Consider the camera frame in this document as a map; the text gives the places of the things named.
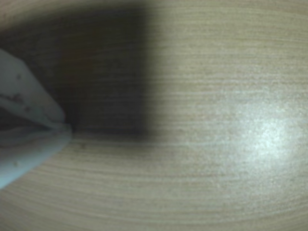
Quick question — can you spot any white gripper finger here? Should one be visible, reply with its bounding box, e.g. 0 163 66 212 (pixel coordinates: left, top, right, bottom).
0 49 66 127
0 124 73 191

